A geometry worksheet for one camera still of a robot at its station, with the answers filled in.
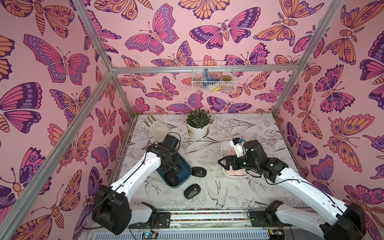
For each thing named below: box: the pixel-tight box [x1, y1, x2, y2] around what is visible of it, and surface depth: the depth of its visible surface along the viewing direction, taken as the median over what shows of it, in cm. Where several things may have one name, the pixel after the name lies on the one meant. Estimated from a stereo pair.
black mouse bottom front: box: [183, 183, 201, 200], surface depth 83 cm
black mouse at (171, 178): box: [164, 171, 179, 186], surface depth 87 cm
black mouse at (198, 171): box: [191, 166, 207, 178], surface depth 90 cm
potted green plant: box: [183, 109, 215, 139], surface depth 97 cm
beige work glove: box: [141, 115, 170, 142], surface depth 115 cm
